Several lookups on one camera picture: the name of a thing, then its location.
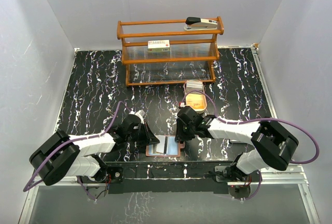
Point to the white staples box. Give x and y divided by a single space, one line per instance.
158 46

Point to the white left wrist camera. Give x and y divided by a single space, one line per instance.
140 114

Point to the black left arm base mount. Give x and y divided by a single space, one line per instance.
114 175

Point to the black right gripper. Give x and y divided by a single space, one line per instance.
180 136

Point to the pink leather card holder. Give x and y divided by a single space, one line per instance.
173 150

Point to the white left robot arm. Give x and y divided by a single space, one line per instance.
64 155

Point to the wooden three-tier shelf rack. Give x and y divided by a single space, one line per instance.
191 57

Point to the stack of cards in tray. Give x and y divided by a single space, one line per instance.
193 85

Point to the white credit card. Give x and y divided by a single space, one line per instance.
163 144

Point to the tan oval plastic tray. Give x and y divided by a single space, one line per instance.
196 100

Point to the black and white stapler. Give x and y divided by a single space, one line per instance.
199 24

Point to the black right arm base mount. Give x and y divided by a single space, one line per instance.
231 173

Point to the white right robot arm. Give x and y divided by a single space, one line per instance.
273 144

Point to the small white flat device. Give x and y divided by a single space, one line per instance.
241 142

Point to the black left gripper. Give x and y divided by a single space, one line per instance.
149 137

